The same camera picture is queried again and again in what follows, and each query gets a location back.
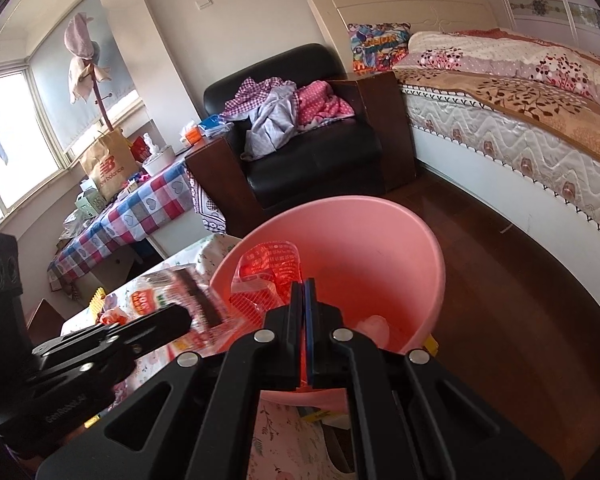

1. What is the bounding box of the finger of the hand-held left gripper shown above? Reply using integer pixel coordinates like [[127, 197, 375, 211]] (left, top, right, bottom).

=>
[[32, 304, 192, 387]]

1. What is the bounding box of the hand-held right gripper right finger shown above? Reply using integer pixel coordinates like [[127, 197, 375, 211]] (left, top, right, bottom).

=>
[[304, 279, 566, 480]]

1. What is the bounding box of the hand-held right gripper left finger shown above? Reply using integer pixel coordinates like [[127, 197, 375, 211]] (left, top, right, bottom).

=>
[[35, 281, 306, 480]]

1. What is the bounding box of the clear snack packet orange label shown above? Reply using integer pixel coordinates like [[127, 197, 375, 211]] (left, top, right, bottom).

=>
[[127, 265, 231, 356]]

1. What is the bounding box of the red snack wrapper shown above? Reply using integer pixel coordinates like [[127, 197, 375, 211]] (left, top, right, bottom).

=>
[[230, 241, 303, 321]]

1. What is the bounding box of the pink plastic bucket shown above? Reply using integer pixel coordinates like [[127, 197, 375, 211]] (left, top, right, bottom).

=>
[[211, 196, 447, 406]]

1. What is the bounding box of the yellow sponge cloth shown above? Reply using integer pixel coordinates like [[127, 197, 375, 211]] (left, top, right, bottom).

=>
[[86, 286, 107, 322]]

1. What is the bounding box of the yellow blue packet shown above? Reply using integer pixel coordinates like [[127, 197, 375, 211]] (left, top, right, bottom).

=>
[[297, 405, 348, 428]]

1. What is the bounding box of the checked tablecloth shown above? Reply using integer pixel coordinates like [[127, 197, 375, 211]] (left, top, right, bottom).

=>
[[47, 157, 197, 287]]

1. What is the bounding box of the purple patterned hanging cloth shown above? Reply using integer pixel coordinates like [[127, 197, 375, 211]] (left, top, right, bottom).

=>
[[187, 170, 227, 234]]

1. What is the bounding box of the pale green box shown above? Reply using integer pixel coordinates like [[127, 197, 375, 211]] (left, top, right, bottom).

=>
[[76, 192, 105, 217]]

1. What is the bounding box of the white tissue tub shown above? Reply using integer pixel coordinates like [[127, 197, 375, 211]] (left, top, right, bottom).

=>
[[141, 132, 177, 177]]

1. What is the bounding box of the black leather armchair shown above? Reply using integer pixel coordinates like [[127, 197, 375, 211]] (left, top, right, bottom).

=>
[[185, 42, 418, 238]]

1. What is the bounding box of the brown paper bag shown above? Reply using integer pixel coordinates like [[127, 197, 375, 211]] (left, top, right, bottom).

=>
[[78, 127, 134, 202]]

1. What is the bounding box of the orange white box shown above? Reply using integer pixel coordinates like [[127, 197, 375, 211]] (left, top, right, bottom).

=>
[[179, 122, 207, 149]]

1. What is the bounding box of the grey garment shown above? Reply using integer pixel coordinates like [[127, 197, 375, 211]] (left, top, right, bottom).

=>
[[242, 85, 302, 162]]

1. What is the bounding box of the window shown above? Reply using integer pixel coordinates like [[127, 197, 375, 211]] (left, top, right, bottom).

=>
[[0, 67, 67, 231]]

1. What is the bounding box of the wooden coat rack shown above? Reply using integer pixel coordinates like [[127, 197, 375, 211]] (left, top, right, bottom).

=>
[[65, 12, 117, 135]]

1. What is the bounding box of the pink dotted garment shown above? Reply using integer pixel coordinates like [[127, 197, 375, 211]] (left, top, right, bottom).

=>
[[295, 80, 356, 133]]

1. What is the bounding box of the purple checked shirt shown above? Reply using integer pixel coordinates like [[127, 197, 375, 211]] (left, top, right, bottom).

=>
[[222, 77, 298, 122]]

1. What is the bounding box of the bed with floral quilt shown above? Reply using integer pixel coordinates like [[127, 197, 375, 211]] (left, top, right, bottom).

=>
[[399, 82, 600, 252]]

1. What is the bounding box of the colourful printed pillow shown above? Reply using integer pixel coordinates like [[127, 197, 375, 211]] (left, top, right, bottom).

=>
[[347, 22, 412, 73]]

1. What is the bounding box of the pink hat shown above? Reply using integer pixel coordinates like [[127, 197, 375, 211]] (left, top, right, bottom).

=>
[[64, 12, 99, 61]]

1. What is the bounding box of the bed with patterned quilt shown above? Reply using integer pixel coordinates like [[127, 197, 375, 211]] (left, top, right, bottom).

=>
[[395, 67, 600, 177]]

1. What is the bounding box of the cream bed headboard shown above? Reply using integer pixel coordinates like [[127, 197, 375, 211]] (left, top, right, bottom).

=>
[[307, 0, 512, 73]]

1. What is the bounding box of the pink floral quilt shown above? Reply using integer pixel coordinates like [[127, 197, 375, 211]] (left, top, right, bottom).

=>
[[392, 27, 600, 111]]

